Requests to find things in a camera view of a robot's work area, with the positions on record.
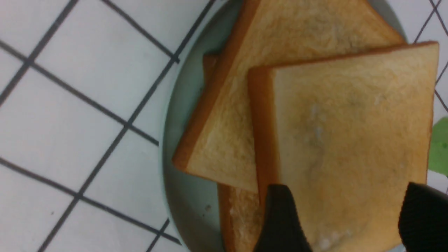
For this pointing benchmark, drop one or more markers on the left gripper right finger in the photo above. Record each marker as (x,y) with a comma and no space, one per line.
(423,219)

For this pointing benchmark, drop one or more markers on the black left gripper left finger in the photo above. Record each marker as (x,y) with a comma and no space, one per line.
(281,230)

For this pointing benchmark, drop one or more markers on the toast slice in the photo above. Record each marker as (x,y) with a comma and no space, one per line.
(262,70)
(346,134)
(238,220)

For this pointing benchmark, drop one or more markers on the green cube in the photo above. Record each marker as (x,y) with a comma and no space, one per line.
(438,154)

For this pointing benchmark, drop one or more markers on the pale green plate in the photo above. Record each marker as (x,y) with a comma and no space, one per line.
(193,201)

